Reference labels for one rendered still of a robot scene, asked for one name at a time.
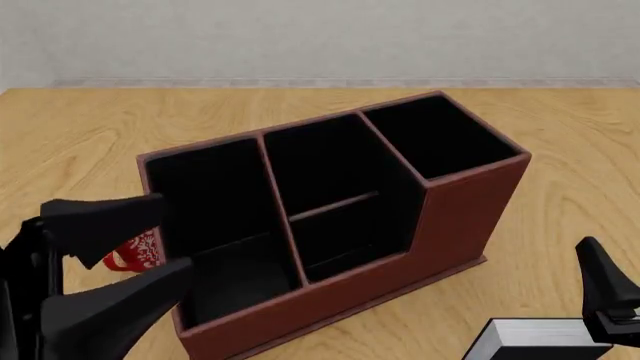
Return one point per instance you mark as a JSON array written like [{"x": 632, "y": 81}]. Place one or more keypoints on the black book with white pages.
[{"x": 530, "y": 330}]

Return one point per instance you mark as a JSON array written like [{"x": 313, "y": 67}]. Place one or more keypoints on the red-brown desk caddy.
[{"x": 452, "y": 221}]

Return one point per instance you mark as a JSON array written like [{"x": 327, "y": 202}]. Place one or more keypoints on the red mug with white pattern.
[{"x": 145, "y": 249}]

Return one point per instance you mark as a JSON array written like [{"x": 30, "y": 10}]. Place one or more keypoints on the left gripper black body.
[{"x": 22, "y": 292}]

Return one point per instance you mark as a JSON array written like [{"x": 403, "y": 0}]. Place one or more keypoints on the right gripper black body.
[{"x": 620, "y": 320}]

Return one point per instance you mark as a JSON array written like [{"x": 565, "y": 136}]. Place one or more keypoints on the right gripper black wedge finger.
[{"x": 602, "y": 273}]

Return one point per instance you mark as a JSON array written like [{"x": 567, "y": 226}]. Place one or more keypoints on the left gripper black wedge finger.
[
  {"x": 100, "y": 322},
  {"x": 100, "y": 221}
]

